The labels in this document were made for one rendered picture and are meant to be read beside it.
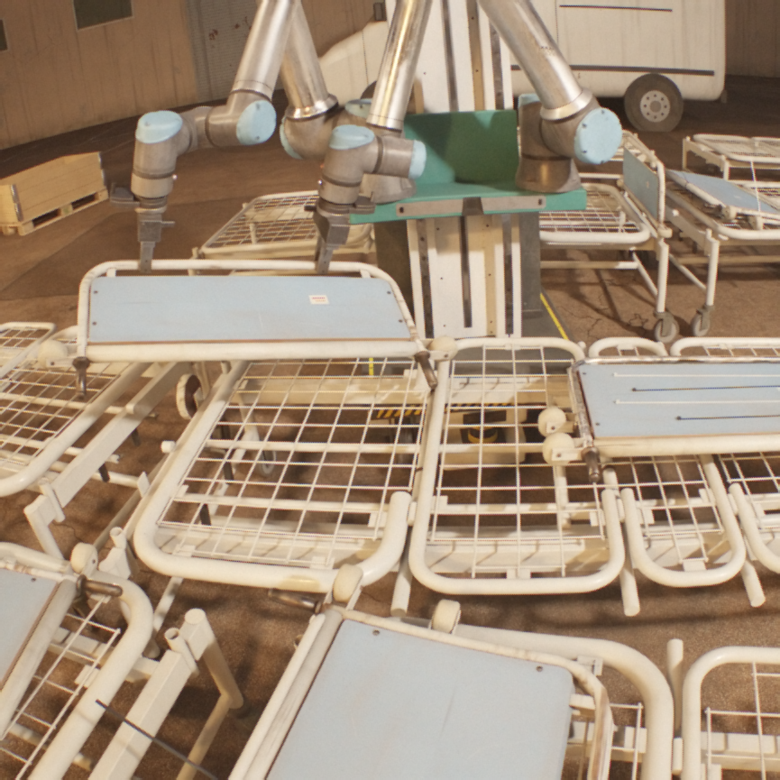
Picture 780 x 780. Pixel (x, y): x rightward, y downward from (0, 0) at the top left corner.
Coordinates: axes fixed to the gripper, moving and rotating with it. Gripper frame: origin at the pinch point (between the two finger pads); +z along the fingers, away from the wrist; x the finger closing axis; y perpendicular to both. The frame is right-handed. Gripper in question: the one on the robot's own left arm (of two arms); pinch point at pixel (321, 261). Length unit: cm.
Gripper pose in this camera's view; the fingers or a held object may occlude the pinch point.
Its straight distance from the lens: 158.7
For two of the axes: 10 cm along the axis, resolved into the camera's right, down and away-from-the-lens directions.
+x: 3.1, 6.4, -7.1
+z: -2.3, 7.7, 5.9
